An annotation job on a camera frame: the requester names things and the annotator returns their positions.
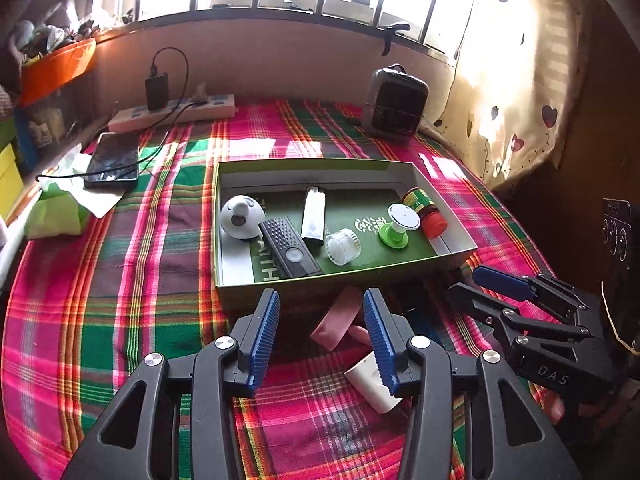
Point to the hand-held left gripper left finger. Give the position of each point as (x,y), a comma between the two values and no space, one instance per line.
(262,340)

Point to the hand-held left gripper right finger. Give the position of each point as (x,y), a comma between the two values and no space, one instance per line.
(380,345)

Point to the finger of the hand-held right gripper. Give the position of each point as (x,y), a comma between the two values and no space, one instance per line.
(500,280)
(475,300)

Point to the pink hook clip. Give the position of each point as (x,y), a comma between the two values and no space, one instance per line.
(361,335)

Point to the white charger plug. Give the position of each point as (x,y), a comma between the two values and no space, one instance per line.
(370,385)

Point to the pink case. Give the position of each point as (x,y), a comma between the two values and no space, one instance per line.
(335,320)

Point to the green cardboard box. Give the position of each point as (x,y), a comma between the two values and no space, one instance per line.
(230,295)

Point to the red-capped bottle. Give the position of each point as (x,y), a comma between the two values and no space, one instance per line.
(430,220)

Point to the black perforated remote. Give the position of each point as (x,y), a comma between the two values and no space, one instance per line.
(290,250)

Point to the clear ribbed cap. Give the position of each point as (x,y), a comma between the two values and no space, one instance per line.
(342,247)

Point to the green and white suction stand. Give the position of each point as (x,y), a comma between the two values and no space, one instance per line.
(402,217)

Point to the panda toy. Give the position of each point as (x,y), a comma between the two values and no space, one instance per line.
(240,217)

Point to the plaid blanket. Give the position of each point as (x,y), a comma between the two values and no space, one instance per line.
(150,270)

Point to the heart print curtain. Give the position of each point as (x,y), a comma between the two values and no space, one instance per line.
(510,85)

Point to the grey portable heater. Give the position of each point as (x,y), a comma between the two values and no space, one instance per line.
(395,105)

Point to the white tissue paper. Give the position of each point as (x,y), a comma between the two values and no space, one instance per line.
(97,202)

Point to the black phone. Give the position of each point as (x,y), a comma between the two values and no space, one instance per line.
(112,160)

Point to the white power strip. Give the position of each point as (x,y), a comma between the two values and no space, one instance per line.
(210,105)

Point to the green tissue pack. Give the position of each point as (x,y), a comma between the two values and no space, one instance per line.
(55,217)

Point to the black charger adapter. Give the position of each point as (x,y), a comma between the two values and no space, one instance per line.
(156,92)

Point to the yellow box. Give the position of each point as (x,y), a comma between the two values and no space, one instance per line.
(10,180)

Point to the clear storage box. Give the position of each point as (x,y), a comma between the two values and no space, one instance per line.
(55,115)

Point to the blue box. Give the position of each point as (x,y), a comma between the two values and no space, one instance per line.
(22,140)

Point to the orange box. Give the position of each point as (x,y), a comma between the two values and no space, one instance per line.
(55,70)

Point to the pile of assorted clutter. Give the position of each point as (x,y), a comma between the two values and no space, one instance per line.
(35,35)

